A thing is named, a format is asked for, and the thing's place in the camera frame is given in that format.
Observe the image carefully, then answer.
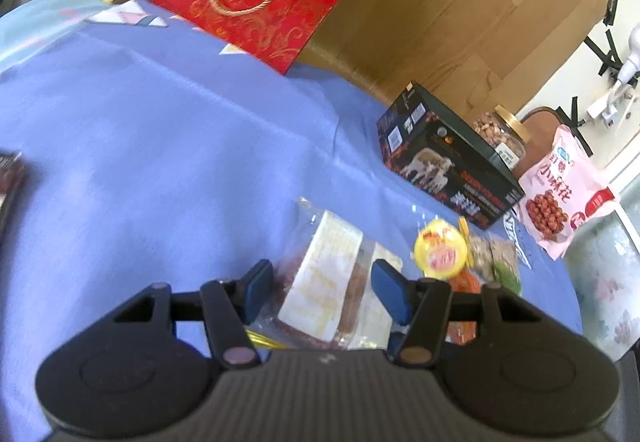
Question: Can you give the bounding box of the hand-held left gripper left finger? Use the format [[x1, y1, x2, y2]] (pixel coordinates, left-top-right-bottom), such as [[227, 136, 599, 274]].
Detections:
[[112, 259, 275, 370]]

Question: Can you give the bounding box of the white clamp device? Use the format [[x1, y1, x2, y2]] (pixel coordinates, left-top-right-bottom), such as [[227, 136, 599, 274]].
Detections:
[[587, 22, 640, 128]]

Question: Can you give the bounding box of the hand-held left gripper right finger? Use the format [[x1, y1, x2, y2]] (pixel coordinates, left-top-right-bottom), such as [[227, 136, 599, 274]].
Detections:
[[371, 259, 538, 369]]

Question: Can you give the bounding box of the nut jar with gold lid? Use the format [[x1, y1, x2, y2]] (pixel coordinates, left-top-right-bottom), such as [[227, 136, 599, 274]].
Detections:
[[471, 105, 532, 170]]

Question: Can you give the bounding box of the orange snack packet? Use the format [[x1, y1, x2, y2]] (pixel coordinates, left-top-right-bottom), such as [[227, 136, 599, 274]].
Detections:
[[445, 267, 483, 348]]

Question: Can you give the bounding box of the brown chair back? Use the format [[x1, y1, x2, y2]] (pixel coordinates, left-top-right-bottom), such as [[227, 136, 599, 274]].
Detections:
[[512, 106, 566, 183]]

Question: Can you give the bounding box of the dark snack packet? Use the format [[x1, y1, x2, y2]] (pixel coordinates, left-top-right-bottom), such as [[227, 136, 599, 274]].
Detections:
[[0, 151, 26, 233]]

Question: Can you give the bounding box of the yellow round snack packet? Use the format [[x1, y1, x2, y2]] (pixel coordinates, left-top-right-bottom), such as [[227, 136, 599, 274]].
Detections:
[[414, 218, 468, 279]]

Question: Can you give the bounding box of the clear mixed nut packet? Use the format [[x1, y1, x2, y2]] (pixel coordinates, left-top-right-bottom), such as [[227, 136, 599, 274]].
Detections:
[[490, 237, 522, 297], [467, 235, 496, 280]]

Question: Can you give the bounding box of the clear packet with white label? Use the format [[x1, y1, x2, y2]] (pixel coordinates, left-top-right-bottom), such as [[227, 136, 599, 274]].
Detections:
[[250, 196, 403, 350]]

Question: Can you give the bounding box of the blue printed bedsheet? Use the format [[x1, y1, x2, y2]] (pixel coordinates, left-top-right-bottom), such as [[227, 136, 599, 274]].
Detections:
[[0, 0, 586, 442]]

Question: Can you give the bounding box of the pink snack bag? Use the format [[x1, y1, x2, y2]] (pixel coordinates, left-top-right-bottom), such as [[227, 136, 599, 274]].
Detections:
[[517, 123, 622, 260]]

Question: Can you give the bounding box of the black box with animal print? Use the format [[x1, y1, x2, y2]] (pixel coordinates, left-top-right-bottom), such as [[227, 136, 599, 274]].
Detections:
[[376, 81, 526, 230]]

